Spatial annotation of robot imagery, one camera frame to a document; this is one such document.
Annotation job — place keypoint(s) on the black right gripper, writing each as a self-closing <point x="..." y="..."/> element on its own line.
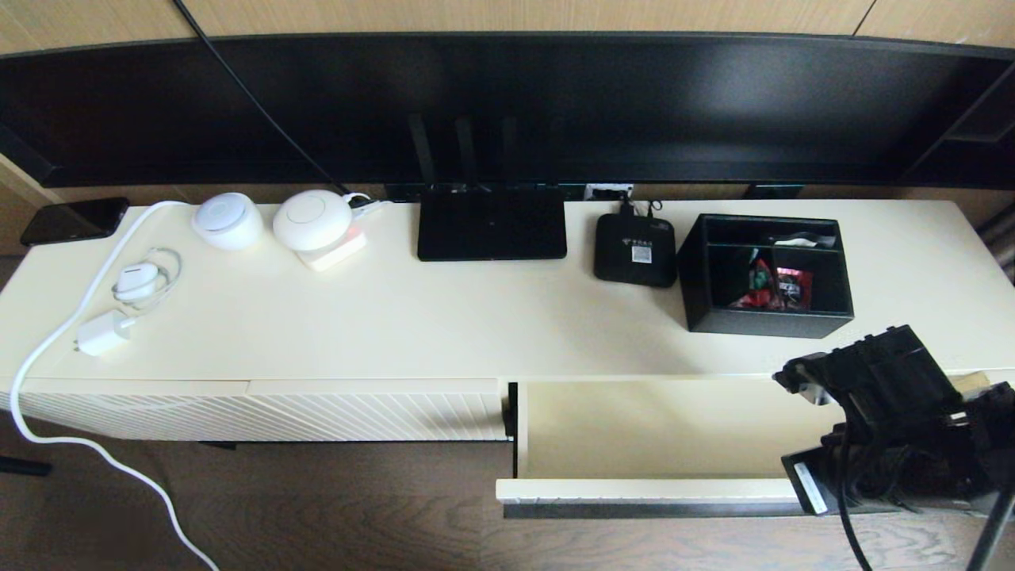
<point x="810" y="485"/>

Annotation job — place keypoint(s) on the cream ribbed drawer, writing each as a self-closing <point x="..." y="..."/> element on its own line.
<point x="674" y="432"/>

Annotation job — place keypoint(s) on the black organizer box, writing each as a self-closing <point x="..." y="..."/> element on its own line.
<point x="761" y="323"/>

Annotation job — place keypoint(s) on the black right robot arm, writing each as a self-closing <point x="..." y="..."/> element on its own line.
<point x="896" y="373"/>

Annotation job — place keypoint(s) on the white ribbed sideboard cabinet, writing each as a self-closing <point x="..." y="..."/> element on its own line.
<point x="476" y="317"/>

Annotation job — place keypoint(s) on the red green snack packet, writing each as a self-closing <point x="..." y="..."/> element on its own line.
<point x="760" y="293"/>

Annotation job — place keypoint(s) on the dark red snack packet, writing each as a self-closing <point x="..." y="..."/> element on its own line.
<point x="795" y="287"/>

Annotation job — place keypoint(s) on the white flat packet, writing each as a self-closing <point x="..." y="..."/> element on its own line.
<point x="797" y="239"/>

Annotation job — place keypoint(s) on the black television foot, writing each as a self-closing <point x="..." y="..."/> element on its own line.
<point x="771" y="193"/>

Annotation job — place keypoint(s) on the grey pleated curtain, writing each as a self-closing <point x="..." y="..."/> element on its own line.
<point x="1001" y="246"/>

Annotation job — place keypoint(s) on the black set-top box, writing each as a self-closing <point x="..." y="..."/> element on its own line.
<point x="618" y="238"/>

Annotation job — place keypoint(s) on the black router with antennas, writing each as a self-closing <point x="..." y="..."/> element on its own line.
<point x="492" y="226"/>

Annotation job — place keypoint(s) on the large black flat television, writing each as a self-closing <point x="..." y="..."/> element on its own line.
<point x="634" y="103"/>

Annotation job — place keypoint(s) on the cream ribbed cabinet front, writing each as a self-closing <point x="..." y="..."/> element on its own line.
<point x="381" y="412"/>
<point x="143" y="412"/>

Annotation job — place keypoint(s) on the pinkish white square base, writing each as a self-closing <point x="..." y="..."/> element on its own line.
<point x="337" y="255"/>

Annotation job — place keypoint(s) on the large white dome device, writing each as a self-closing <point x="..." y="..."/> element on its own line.
<point x="312" y="218"/>

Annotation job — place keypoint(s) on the small white round speaker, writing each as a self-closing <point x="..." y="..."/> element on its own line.
<point x="227" y="222"/>

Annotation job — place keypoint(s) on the white power adapter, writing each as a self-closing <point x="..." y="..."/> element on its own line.
<point x="105" y="333"/>

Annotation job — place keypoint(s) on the black smartphone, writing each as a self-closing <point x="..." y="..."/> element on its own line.
<point x="73" y="221"/>

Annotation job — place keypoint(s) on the black furniture foot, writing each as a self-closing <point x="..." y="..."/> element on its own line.
<point x="24" y="466"/>

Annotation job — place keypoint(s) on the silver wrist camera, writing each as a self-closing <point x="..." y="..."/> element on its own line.
<point x="813" y="392"/>

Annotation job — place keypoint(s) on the white wall outlet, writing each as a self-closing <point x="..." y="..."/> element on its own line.
<point x="608" y="193"/>

